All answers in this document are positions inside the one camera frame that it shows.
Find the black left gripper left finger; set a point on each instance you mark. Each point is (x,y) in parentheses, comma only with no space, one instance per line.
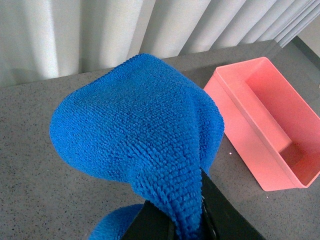
(150,224)

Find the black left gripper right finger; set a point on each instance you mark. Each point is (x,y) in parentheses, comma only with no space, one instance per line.
(220,220)

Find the white pleated curtain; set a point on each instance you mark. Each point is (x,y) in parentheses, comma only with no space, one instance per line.
(47,39)

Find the blue microfiber cloth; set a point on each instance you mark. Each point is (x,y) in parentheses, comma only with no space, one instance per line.
(146,124)

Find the pink plastic bin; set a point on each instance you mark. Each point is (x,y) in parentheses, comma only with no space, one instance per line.
(273,129)

